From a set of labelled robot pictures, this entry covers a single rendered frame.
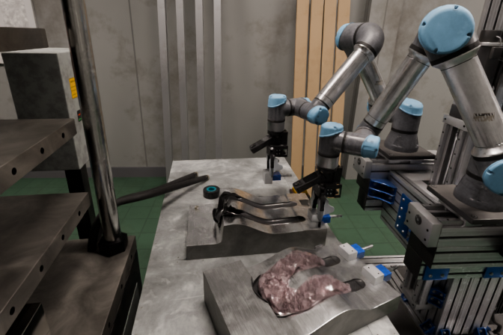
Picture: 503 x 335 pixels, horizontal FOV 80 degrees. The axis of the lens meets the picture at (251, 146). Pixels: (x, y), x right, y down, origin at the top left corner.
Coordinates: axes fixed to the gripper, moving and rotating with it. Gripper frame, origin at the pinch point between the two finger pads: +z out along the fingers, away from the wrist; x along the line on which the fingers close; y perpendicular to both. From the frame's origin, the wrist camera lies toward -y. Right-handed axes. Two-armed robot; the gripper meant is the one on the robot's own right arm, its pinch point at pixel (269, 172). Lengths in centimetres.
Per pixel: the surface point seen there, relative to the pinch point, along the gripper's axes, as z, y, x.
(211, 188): 12.1, -26.2, 9.4
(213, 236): 8.8, -26.4, -31.9
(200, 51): -43, -31, 160
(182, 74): -25, -47, 155
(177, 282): 15, -38, -45
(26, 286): -7, -67, -65
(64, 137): -31, -67, -36
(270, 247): 12.2, -6.4, -35.9
